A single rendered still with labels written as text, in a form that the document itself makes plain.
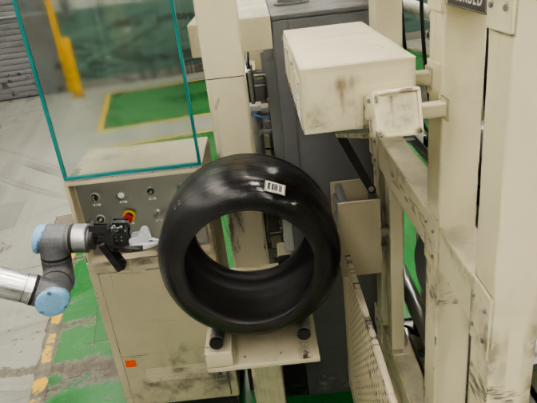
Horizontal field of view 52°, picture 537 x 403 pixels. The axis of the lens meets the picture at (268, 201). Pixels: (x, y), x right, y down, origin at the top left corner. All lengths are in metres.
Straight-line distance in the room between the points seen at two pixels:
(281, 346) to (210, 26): 1.06
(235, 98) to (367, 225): 0.63
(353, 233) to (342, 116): 0.82
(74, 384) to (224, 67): 2.08
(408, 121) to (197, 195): 0.68
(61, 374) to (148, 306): 1.02
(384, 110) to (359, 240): 0.92
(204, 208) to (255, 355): 0.58
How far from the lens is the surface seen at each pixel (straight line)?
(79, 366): 3.39
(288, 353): 1.87
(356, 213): 1.91
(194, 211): 1.55
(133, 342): 2.63
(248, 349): 1.90
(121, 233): 1.70
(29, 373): 3.50
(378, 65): 1.19
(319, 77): 1.17
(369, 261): 2.02
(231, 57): 1.79
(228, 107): 1.82
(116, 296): 2.49
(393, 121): 1.12
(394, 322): 2.21
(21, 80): 11.16
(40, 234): 1.77
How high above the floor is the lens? 2.02
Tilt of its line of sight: 25 degrees down
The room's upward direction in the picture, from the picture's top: 7 degrees counter-clockwise
